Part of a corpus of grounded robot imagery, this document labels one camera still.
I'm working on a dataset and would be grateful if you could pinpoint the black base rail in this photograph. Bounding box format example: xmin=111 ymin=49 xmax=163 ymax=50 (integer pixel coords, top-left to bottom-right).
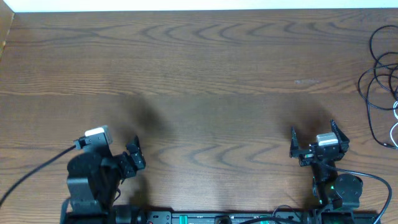
xmin=113 ymin=205 xmax=381 ymax=224

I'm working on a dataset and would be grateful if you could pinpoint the white cable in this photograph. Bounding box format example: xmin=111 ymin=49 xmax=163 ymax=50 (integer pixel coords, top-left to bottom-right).
xmin=389 ymin=100 xmax=398 ymax=149

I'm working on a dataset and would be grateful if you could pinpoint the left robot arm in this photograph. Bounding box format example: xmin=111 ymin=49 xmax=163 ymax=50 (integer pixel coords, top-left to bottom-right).
xmin=60 ymin=133 xmax=148 ymax=224

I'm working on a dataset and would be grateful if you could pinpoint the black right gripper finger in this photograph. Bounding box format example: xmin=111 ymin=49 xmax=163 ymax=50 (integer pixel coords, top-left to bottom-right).
xmin=290 ymin=127 xmax=299 ymax=150
xmin=330 ymin=119 xmax=349 ymax=144

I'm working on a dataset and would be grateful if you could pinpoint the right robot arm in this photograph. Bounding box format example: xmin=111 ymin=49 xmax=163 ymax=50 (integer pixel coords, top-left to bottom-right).
xmin=289 ymin=120 xmax=363 ymax=223

